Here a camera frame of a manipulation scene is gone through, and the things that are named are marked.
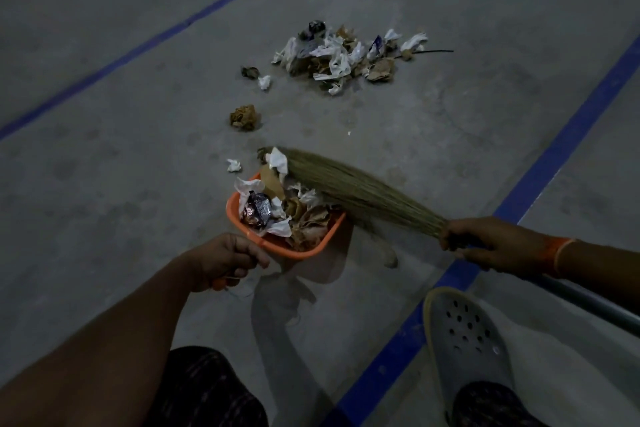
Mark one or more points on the person's right hand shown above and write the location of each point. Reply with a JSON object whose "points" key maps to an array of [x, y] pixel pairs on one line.
{"points": [[500, 244]]}

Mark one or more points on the person's left hand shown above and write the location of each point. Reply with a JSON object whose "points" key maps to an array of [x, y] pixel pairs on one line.
{"points": [[220, 259]]}

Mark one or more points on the orange plastic dustpan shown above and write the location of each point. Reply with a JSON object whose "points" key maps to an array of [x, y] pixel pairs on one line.
{"points": [[300, 246]]}

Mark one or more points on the pile of paper scraps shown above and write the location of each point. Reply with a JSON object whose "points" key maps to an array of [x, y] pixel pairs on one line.
{"points": [[335, 56]]}

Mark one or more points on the person's right forearm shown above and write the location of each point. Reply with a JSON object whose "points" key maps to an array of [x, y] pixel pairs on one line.
{"points": [[600, 271]]}

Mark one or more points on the person's left forearm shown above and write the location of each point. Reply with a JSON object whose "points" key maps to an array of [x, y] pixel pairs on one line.
{"points": [[85, 356]]}

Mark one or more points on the orange wrist band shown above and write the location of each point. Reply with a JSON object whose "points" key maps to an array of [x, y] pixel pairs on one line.
{"points": [[560, 254]]}

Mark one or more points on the black patterned trousers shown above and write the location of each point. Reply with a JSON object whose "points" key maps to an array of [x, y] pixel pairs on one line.
{"points": [[205, 391]]}

